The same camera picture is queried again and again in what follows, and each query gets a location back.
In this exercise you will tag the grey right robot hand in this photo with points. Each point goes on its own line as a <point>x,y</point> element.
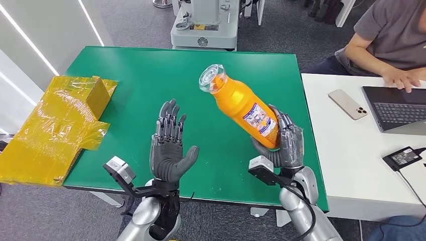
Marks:
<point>293,146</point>

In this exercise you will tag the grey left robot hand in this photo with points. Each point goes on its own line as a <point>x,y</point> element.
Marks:
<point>166,156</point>

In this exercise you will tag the person's hand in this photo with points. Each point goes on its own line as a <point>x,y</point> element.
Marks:
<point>401,78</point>

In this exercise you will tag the orange juice bottle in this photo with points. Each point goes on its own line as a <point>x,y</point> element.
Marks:
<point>236,99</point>

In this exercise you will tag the person's forearm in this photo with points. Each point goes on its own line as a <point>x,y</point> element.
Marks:
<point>362,58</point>

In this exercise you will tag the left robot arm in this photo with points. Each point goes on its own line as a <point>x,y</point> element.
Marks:
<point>143,216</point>

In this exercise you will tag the dark grey laptop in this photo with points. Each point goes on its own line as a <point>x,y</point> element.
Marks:
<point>396,109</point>

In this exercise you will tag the person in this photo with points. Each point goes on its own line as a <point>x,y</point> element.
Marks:
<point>392,30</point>

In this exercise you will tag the beige smartphone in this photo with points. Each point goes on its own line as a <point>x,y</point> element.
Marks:
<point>347,104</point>

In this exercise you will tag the white desk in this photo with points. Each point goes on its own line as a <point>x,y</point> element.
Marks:
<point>352,166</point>

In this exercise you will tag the black power adapter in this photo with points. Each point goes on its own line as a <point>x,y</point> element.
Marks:
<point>402,158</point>

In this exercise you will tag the white desk leg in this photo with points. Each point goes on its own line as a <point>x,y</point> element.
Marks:
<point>344,13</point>

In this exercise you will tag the yellow taped cardboard box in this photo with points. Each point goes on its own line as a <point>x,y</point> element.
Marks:
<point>56,129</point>

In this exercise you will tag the white machine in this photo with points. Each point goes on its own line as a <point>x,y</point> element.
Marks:
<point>203,33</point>

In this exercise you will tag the person's leg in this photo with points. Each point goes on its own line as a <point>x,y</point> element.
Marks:
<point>399,231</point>

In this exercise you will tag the metal chair base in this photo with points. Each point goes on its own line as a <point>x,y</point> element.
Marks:
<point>162,4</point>

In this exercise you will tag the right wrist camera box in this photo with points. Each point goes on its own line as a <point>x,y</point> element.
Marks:
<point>261,163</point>

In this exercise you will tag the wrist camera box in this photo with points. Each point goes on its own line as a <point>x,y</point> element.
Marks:
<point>119,168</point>
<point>261,163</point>

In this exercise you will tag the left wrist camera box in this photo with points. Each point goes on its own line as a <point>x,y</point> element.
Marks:
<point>119,168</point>

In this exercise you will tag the white wall light strip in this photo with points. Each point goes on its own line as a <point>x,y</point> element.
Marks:
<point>18,88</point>
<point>30,40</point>
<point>91,23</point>

